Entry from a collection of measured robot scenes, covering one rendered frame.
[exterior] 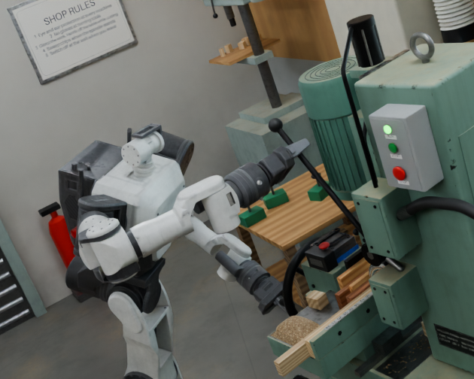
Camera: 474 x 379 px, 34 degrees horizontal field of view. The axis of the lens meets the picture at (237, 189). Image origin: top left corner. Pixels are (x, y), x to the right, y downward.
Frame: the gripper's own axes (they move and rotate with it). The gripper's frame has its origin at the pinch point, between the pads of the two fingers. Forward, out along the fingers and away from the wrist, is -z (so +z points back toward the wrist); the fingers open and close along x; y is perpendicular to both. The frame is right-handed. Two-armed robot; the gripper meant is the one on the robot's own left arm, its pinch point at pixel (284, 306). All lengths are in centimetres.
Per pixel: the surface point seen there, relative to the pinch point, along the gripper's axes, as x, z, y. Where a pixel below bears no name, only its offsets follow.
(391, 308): -6, -42, 53
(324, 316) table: 0.2, -22.7, 29.4
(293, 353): 15, -29, 42
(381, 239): -12, -35, 69
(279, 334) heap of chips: 12.1, -18.7, 32.4
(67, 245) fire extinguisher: 32, 192, -157
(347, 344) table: 2.9, -34.4, 35.5
